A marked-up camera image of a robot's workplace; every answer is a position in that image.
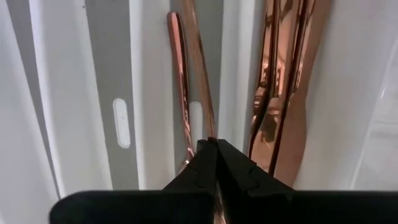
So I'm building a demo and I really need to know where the copper spoon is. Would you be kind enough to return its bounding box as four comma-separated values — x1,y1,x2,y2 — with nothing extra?
182,0,228,224
166,11,196,171

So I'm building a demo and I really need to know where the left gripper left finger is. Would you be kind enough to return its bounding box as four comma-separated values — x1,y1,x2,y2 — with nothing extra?
49,139,218,224

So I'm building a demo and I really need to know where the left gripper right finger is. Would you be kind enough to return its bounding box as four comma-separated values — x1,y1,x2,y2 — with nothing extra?
217,139,398,224

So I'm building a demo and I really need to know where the white cutlery organizer tray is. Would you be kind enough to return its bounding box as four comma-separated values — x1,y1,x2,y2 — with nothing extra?
0,0,398,224

